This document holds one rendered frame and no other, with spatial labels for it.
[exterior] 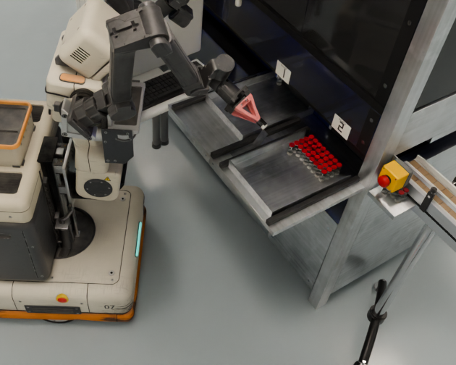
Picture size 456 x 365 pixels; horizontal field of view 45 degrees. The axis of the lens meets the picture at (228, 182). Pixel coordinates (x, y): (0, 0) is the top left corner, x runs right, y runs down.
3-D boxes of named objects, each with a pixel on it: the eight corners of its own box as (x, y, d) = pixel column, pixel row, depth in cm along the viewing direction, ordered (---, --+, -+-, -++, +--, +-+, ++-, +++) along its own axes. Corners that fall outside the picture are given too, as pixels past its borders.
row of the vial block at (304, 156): (295, 148, 203) (297, 139, 199) (326, 180, 193) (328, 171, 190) (290, 150, 202) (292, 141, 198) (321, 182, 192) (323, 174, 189)
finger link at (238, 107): (253, 124, 161) (230, 102, 161) (247, 132, 168) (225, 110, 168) (268, 109, 163) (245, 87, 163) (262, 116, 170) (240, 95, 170)
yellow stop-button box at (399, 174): (391, 171, 188) (398, 157, 183) (406, 185, 185) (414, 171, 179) (376, 179, 185) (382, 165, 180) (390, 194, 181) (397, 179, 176)
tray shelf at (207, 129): (266, 73, 234) (267, 69, 233) (379, 182, 198) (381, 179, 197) (167, 108, 214) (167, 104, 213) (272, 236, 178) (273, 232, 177)
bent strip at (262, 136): (261, 140, 204) (263, 128, 200) (266, 145, 203) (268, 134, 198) (229, 153, 198) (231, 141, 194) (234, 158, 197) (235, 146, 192)
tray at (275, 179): (303, 135, 208) (305, 129, 205) (348, 181, 194) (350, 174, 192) (228, 166, 194) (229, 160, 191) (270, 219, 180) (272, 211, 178)
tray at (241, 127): (274, 76, 230) (275, 69, 227) (313, 113, 217) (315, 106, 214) (205, 101, 216) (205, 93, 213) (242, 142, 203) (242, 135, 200)
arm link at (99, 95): (88, 95, 158) (93, 112, 157) (116, 80, 154) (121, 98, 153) (108, 101, 166) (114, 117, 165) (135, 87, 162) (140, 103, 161)
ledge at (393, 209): (394, 179, 200) (397, 176, 198) (420, 204, 193) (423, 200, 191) (366, 194, 194) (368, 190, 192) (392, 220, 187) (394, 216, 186)
